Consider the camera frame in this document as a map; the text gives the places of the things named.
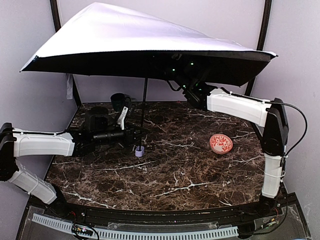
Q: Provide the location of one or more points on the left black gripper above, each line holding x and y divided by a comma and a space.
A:
130, 136

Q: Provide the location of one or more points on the lavender folding umbrella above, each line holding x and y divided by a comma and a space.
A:
108, 40

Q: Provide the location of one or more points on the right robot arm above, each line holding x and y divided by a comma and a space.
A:
193, 77

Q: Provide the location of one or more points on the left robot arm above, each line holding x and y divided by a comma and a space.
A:
98, 129

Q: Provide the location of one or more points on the dark green mug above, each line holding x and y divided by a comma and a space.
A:
118, 100

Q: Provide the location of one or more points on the red patterned ceramic bowl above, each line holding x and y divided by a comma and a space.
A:
220, 144

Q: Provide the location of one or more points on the small circuit board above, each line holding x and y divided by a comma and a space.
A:
82, 231

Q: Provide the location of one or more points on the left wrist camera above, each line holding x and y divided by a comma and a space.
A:
125, 112

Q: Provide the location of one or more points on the black front rail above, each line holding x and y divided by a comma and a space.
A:
102, 216

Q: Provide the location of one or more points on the grey slotted cable duct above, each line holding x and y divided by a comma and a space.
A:
121, 231

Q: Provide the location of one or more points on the right black frame post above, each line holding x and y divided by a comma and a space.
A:
261, 39

